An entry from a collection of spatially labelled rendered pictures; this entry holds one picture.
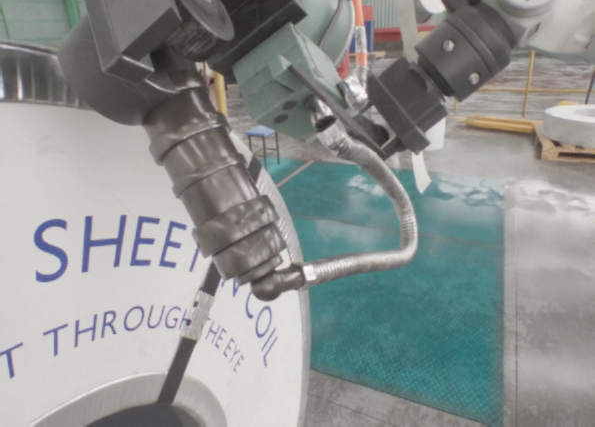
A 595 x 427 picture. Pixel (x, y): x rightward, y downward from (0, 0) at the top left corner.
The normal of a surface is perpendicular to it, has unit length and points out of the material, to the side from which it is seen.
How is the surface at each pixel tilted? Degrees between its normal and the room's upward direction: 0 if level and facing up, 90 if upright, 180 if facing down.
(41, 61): 89
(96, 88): 106
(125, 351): 90
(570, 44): 61
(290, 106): 137
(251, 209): 56
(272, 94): 65
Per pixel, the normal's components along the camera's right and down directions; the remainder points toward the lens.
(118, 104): 0.18, 0.81
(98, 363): 0.90, 0.12
